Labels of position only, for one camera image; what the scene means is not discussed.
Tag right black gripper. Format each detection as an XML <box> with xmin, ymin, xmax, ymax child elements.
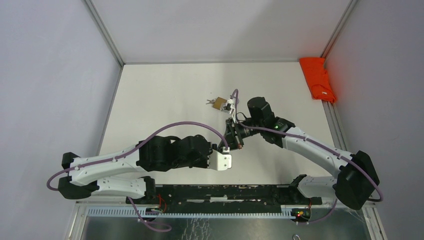
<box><xmin>216</xmin><ymin>118</ymin><xmax>263</xmax><ymax>154</ymax></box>

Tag large brass padlock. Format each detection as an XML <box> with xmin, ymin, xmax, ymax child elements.
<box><xmin>212</xmin><ymin>97</ymin><xmax>227</xmax><ymax>111</ymax></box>

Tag silver keys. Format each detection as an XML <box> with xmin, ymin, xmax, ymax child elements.
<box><xmin>206</xmin><ymin>99</ymin><xmax>216</xmax><ymax>105</ymax></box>

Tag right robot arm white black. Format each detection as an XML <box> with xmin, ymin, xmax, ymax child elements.
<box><xmin>212</xmin><ymin>96</ymin><xmax>381</xmax><ymax>210</ymax></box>

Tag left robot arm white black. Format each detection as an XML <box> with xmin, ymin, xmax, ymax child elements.
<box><xmin>57</xmin><ymin>134</ymin><xmax>218</xmax><ymax>200</ymax></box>

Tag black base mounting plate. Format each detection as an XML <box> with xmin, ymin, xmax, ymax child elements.
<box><xmin>133</xmin><ymin>184</ymin><xmax>323</xmax><ymax>214</ymax></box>

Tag orange folded cloth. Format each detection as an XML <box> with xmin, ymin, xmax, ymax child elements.
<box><xmin>299</xmin><ymin>57</ymin><xmax>337</xmax><ymax>104</ymax></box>

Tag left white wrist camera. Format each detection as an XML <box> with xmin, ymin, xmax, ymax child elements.
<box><xmin>207</xmin><ymin>147</ymin><xmax>232</xmax><ymax>171</ymax></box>

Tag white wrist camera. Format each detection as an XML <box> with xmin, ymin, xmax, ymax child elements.
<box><xmin>220</xmin><ymin>96</ymin><xmax>238</xmax><ymax>123</ymax></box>
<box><xmin>207</xmin><ymin>147</ymin><xmax>232</xmax><ymax>171</ymax></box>

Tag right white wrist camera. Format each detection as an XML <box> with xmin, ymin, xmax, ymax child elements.
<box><xmin>220</xmin><ymin>96</ymin><xmax>238</xmax><ymax>123</ymax></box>

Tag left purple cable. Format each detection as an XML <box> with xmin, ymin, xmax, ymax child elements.
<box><xmin>46</xmin><ymin>121</ymin><xmax>230</xmax><ymax>233</ymax></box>

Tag purple cable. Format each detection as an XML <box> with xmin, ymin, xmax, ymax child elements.
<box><xmin>46</xmin><ymin>121</ymin><xmax>230</xmax><ymax>233</ymax></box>
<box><xmin>230</xmin><ymin>88</ymin><xmax>384</xmax><ymax>225</ymax></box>

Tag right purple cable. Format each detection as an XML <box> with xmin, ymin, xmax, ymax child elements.
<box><xmin>230</xmin><ymin>88</ymin><xmax>384</xmax><ymax>225</ymax></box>

